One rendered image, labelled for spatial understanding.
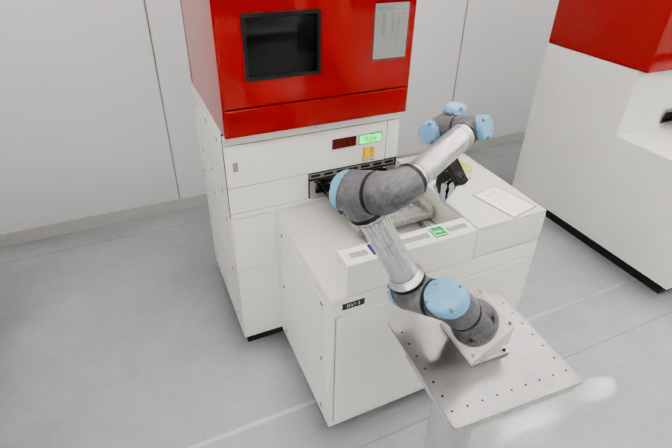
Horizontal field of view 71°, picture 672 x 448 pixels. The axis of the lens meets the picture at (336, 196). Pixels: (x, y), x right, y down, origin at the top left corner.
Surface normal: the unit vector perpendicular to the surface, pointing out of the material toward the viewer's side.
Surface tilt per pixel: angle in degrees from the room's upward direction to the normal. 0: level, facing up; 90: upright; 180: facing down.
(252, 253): 90
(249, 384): 0
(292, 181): 90
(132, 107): 90
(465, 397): 0
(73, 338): 0
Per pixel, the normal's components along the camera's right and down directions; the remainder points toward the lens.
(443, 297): -0.50, -0.52
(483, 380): 0.02, -0.85
